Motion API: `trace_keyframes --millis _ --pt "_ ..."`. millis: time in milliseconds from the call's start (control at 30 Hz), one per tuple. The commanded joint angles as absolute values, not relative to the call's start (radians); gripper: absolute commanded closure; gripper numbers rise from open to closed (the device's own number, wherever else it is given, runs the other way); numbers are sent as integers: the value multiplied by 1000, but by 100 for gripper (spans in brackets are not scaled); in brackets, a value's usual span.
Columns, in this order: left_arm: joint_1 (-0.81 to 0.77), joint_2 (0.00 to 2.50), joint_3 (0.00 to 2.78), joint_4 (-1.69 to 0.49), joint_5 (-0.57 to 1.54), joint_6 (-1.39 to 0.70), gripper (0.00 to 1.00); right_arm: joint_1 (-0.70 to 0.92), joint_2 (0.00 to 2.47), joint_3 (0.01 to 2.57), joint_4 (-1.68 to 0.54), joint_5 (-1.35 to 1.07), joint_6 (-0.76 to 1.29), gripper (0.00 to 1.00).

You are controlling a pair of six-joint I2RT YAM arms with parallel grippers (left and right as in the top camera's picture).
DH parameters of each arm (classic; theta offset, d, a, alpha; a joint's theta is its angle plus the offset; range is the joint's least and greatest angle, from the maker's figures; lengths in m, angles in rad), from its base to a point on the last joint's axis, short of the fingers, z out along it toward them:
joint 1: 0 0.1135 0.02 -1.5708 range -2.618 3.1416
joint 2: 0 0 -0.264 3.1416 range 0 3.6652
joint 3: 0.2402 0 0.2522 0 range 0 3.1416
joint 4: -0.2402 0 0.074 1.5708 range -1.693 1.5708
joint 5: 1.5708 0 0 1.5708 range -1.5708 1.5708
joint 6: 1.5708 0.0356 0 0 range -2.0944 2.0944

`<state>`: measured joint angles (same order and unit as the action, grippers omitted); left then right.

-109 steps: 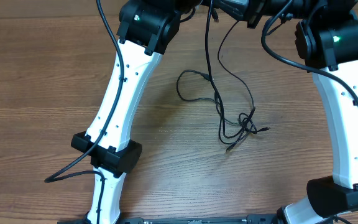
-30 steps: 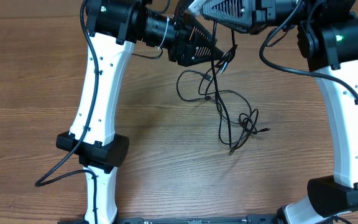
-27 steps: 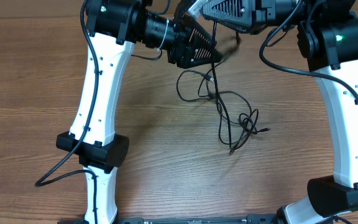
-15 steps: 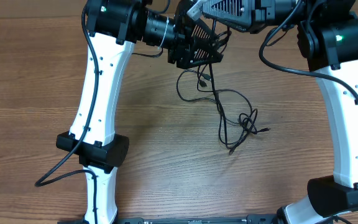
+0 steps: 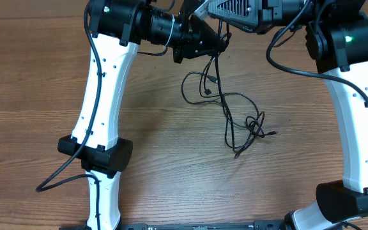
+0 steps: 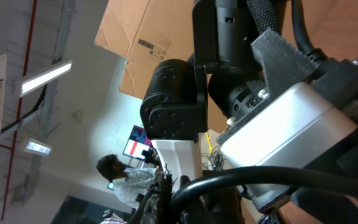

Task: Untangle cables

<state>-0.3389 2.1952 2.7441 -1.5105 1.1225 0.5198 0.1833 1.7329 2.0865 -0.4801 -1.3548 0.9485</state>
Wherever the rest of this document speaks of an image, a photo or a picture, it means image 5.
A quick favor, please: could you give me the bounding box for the thin black usb cable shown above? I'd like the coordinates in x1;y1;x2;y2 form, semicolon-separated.
199;54;278;160

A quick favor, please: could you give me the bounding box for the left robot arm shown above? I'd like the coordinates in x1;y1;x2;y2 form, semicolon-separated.
58;0;226;229

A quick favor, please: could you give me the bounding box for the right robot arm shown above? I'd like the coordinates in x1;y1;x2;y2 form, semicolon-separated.
206;1;368;229

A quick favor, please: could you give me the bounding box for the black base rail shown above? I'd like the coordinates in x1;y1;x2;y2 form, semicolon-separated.
59;220;343;230

